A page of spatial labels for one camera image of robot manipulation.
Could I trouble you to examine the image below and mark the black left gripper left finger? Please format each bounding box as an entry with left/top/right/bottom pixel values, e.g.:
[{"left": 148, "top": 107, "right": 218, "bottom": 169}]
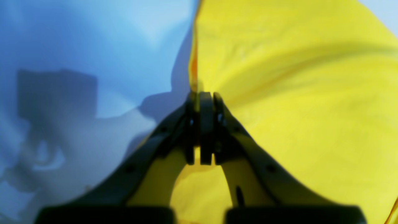
[{"left": 35, "top": 92, "right": 213, "bottom": 224}]

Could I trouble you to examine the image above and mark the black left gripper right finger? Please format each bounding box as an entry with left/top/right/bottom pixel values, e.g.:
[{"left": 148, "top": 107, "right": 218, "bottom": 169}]
[{"left": 213, "top": 92, "right": 367, "bottom": 224}]

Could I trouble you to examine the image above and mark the orange t-shirt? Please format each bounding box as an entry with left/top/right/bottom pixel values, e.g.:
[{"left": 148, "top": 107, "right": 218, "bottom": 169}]
[{"left": 127, "top": 0, "right": 398, "bottom": 224}]

